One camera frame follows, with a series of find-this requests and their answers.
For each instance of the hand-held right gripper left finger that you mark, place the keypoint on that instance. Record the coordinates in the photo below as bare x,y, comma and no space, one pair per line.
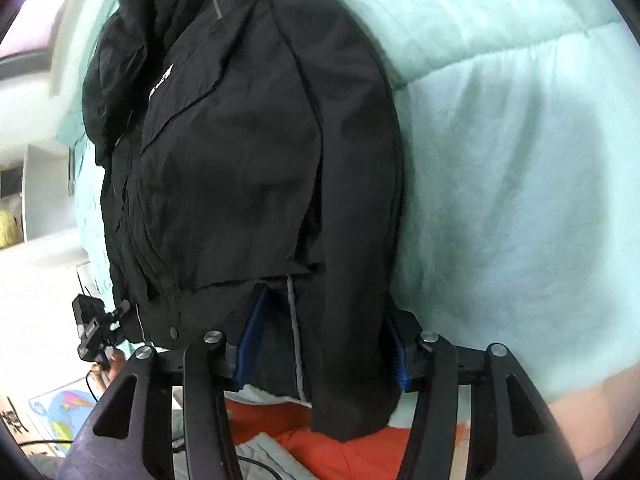
250,342

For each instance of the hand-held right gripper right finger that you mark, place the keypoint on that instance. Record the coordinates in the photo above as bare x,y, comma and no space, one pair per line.
400,360

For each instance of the black hooded jacket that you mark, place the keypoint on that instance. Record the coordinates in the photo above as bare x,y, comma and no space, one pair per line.
225,160

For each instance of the person's left hand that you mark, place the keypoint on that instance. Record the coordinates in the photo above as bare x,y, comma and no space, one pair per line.
114,366

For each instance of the world map poster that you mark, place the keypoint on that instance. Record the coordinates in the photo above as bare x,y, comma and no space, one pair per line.
65,410

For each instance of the grey cloth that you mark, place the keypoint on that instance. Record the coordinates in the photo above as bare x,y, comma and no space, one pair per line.
260,447

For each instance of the yellow plush toy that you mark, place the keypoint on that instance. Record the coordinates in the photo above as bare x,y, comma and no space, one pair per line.
9,230

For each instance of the orange garment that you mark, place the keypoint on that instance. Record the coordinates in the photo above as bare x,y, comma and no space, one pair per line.
320,455

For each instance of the white bookshelf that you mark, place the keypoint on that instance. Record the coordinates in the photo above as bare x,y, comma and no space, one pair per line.
45,195

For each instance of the mint green duvet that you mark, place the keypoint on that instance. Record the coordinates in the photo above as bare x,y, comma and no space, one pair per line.
500,160

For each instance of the grey framed window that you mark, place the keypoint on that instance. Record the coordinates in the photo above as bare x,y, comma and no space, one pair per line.
27,35

